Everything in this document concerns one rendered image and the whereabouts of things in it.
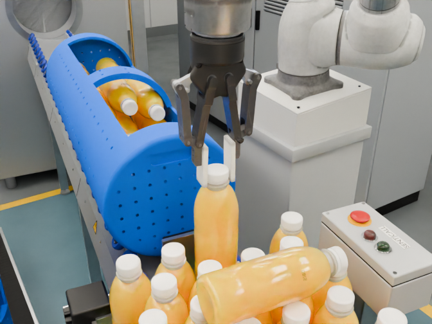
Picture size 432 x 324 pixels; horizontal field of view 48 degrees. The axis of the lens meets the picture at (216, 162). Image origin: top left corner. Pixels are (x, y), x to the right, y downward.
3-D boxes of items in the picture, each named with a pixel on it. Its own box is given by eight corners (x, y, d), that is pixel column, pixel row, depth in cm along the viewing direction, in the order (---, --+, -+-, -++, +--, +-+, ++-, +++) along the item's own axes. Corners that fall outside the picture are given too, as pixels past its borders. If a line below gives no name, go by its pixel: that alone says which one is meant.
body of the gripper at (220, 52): (234, 22, 71) (233, 83, 75) (179, 26, 68) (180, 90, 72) (258, 34, 65) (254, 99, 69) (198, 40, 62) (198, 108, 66)
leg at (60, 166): (69, 189, 311) (53, 96, 281) (71, 193, 306) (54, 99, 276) (60, 191, 308) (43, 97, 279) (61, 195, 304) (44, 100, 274)
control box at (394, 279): (357, 241, 102) (364, 199, 97) (429, 305, 86) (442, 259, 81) (316, 253, 99) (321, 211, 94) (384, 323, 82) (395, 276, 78)
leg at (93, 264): (103, 289, 231) (86, 173, 202) (105, 297, 227) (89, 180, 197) (90, 292, 229) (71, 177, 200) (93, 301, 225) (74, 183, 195)
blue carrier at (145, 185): (133, 105, 181) (125, 27, 168) (236, 238, 111) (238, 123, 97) (53, 118, 171) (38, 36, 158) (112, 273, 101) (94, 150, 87)
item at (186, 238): (206, 270, 105) (206, 222, 99) (211, 278, 103) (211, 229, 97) (162, 283, 101) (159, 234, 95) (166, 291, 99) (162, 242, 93)
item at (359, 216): (360, 212, 94) (362, 207, 93) (373, 222, 91) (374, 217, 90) (345, 216, 92) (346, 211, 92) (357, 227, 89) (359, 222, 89)
